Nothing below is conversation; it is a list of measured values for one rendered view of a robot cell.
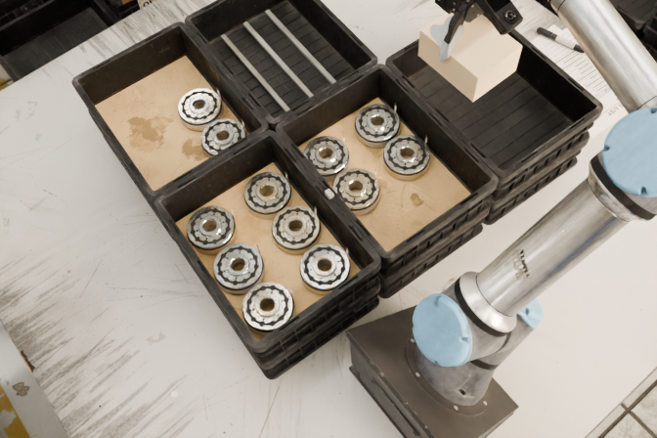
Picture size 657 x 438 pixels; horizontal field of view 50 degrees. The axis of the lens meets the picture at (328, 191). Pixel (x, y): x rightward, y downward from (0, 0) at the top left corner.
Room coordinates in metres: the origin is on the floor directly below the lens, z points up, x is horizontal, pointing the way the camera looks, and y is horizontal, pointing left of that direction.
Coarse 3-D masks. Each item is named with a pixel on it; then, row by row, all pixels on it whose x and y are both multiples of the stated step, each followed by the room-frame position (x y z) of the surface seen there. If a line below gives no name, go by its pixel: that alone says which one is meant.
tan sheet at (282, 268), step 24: (264, 168) 0.86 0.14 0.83; (240, 192) 0.81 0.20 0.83; (240, 216) 0.75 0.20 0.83; (240, 240) 0.69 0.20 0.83; (264, 240) 0.68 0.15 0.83; (264, 264) 0.63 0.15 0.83; (288, 264) 0.62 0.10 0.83; (288, 288) 0.57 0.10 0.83; (240, 312) 0.53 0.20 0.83; (264, 336) 0.47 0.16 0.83
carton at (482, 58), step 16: (448, 16) 0.99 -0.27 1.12; (480, 16) 0.98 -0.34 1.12; (464, 32) 0.94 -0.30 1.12; (480, 32) 0.94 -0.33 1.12; (496, 32) 0.93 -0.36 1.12; (432, 48) 0.93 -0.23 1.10; (464, 48) 0.90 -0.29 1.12; (480, 48) 0.90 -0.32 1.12; (496, 48) 0.90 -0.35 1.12; (512, 48) 0.89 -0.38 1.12; (432, 64) 0.93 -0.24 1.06; (448, 64) 0.89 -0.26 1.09; (464, 64) 0.87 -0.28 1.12; (480, 64) 0.86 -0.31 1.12; (496, 64) 0.86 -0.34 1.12; (512, 64) 0.89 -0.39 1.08; (448, 80) 0.89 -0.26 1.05; (464, 80) 0.85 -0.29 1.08; (480, 80) 0.83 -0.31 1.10; (496, 80) 0.86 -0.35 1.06; (480, 96) 0.84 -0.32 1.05
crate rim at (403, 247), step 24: (384, 72) 1.02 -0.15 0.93; (408, 96) 0.95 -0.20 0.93; (288, 120) 0.91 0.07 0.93; (432, 120) 0.88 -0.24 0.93; (288, 144) 0.85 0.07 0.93; (456, 144) 0.81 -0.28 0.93; (312, 168) 0.79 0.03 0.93; (480, 168) 0.74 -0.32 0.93; (480, 192) 0.69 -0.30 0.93; (456, 216) 0.65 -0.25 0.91; (408, 240) 0.60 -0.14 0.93
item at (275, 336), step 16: (256, 144) 0.87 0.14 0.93; (224, 160) 0.83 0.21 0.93; (192, 176) 0.80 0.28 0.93; (304, 176) 0.77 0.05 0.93; (176, 192) 0.77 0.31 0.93; (320, 192) 0.74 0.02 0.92; (160, 208) 0.73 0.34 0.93; (336, 208) 0.69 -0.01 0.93; (352, 224) 0.65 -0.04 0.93; (192, 256) 0.61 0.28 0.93; (208, 272) 0.58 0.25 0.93; (368, 272) 0.54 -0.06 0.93; (336, 288) 0.51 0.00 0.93; (352, 288) 0.52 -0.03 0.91; (224, 304) 0.51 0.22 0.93; (320, 304) 0.49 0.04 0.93; (240, 320) 0.47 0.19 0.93; (304, 320) 0.46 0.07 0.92; (272, 336) 0.43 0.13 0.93
